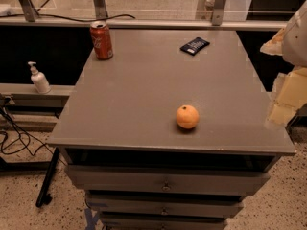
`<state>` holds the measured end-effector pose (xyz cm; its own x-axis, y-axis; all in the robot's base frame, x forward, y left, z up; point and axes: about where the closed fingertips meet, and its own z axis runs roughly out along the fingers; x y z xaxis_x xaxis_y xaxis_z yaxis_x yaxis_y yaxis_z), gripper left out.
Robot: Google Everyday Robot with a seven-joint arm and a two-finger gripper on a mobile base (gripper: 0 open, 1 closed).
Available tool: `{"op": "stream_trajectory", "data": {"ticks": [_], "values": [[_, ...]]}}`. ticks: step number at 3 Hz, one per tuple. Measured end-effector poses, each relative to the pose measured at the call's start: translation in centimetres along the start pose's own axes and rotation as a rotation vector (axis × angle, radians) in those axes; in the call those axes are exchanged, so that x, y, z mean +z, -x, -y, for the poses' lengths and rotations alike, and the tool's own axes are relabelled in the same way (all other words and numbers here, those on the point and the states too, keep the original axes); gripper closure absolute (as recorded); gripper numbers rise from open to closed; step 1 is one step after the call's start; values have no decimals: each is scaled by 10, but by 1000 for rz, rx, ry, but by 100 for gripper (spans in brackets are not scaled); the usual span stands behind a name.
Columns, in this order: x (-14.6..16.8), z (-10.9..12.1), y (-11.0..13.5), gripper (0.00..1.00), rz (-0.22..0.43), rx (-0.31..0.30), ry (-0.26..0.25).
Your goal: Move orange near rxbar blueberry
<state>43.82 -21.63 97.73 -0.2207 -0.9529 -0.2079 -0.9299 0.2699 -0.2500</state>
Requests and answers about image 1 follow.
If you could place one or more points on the bottom grey drawer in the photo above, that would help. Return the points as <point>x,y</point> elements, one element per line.
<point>155,222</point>

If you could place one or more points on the middle grey drawer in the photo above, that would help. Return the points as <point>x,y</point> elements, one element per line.
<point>165,205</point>

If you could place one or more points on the top grey drawer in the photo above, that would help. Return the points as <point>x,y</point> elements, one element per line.
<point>170,181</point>

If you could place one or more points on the white pump bottle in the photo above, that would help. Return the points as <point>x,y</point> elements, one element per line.
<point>39,80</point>

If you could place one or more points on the orange fruit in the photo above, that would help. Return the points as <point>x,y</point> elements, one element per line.
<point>187,116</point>

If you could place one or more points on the metal railing frame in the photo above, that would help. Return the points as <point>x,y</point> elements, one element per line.
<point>263,15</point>

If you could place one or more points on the grey drawer cabinet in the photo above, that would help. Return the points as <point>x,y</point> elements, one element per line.
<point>122,111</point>

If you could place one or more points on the black metal stand leg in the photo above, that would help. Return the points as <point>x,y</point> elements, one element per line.
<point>44,197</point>

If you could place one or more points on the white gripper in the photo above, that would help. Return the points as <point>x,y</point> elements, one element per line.
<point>295,38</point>

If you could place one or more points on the red soda can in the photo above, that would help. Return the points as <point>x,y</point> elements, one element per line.
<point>101,40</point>

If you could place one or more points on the dark blue rxbar wrapper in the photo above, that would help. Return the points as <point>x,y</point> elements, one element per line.
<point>194,46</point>

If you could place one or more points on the grey drawer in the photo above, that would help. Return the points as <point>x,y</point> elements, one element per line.
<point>155,222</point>
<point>165,205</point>
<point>170,181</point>

